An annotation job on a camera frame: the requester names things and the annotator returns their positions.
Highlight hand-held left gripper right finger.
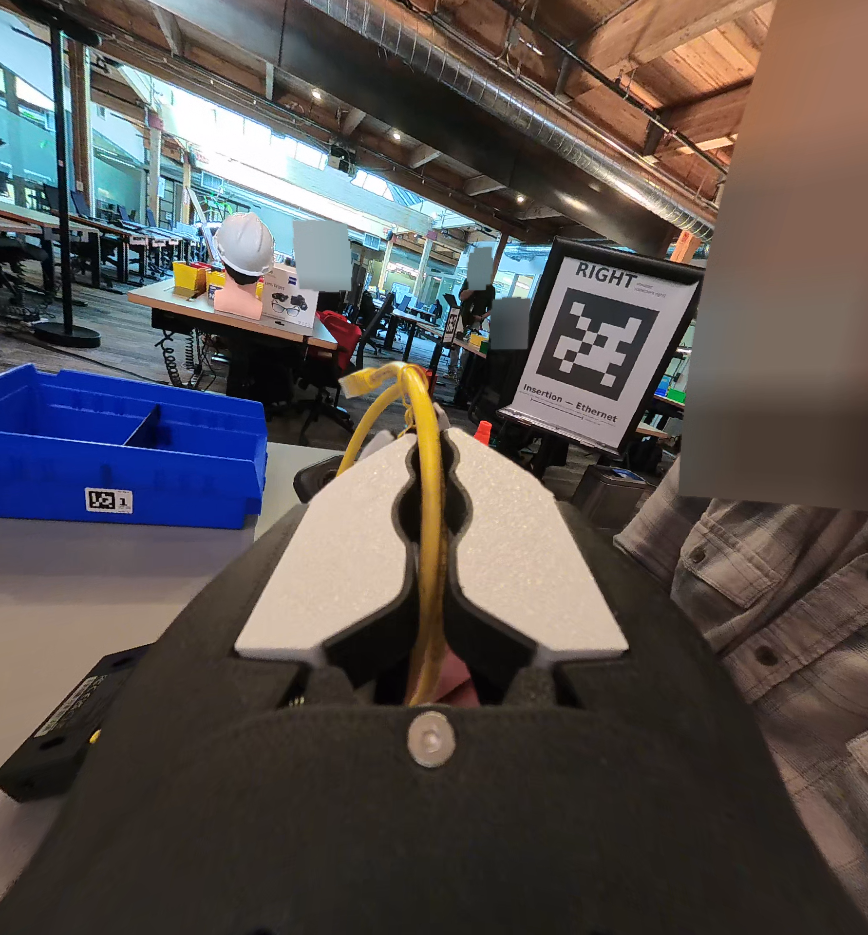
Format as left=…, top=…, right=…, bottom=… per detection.
left=440, top=428, right=630, bottom=707

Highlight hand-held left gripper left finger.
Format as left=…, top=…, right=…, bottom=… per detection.
left=234, top=433, right=422, bottom=704

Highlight yellow ethernet cable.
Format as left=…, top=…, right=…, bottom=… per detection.
left=335, top=360, right=451, bottom=707

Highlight person's right hand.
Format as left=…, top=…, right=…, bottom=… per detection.
left=433, top=652, right=479, bottom=706

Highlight black bin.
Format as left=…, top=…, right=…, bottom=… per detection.
left=571, top=464, right=660, bottom=530

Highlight black easel stand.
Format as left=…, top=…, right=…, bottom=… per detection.
left=471, top=409, right=574, bottom=483

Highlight white product box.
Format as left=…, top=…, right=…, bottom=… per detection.
left=260, top=274, right=320, bottom=337

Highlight black framed marker sign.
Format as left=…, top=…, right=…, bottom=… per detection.
left=498, top=235, right=705, bottom=455

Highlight mannequin head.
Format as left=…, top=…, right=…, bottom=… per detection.
left=211, top=266, right=265, bottom=321

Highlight wooden work table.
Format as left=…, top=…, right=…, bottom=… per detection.
left=127, top=278, right=340, bottom=395

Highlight small yellow bins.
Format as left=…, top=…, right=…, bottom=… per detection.
left=172, top=262, right=228, bottom=299

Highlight white hard hat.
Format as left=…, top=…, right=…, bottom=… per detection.
left=211, top=212, right=276, bottom=277

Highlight blue plastic bin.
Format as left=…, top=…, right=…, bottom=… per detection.
left=0, top=363, right=268, bottom=528

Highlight row of desks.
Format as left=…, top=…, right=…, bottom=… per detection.
left=0, top=183, right=208, bottom=293

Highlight black pole stand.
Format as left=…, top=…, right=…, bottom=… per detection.
left=10, top=0, right=104, bottom=350

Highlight dark spiral ceiling duct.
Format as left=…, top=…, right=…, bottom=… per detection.
left=339, top=0, right=716, bottom=242

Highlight black network switch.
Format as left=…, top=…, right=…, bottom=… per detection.
left=0, top=643, right=150, bottom=803

